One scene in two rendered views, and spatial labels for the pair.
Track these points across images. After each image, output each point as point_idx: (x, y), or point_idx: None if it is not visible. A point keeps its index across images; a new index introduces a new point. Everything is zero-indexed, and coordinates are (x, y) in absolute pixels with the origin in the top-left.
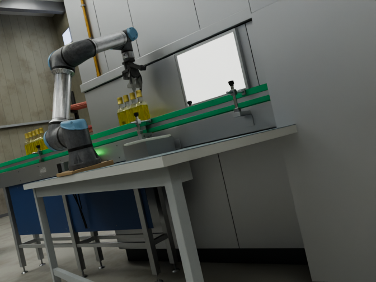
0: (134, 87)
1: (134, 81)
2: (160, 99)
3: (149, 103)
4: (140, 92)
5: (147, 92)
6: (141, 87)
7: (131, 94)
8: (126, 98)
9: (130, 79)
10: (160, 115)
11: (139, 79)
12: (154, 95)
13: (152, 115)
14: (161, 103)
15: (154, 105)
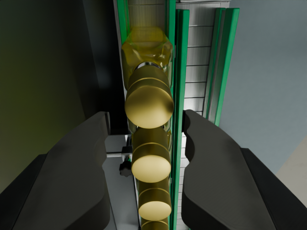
0: (198, 120)
1: (195, 160)
2: (4, 4)
3: (46, 111)
4: (144, 79)
5: (0, 148)
6: (86, 122)
7: (167, 153)
8: (164, 182)
9: (285, 186)
10: (61, 33)
11: (72, 205)
12: (1, 66)
13: (70, 81)
14: (24, 3)
15: (44, 72)
